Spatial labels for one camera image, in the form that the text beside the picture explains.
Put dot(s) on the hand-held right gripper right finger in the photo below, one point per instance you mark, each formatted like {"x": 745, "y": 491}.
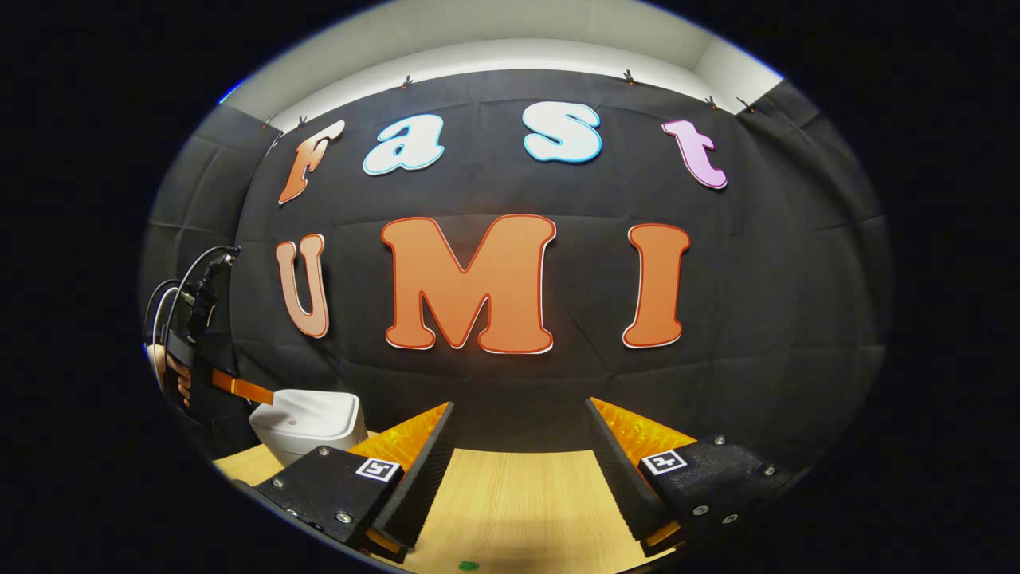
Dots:
{"x": 617, "y": 478}

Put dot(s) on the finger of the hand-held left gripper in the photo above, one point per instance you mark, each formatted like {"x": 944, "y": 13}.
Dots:
{"x": 239, "y": 387}

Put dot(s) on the white desktop garbage bin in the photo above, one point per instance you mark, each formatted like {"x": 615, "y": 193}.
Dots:
{"x": 311, "y": 422}

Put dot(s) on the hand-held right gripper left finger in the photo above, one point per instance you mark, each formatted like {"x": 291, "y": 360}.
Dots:
{"x": 422, "y": 478}

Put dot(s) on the wooden desktop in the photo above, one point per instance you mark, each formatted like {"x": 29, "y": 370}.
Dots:
{"x": 518, "y": 502}

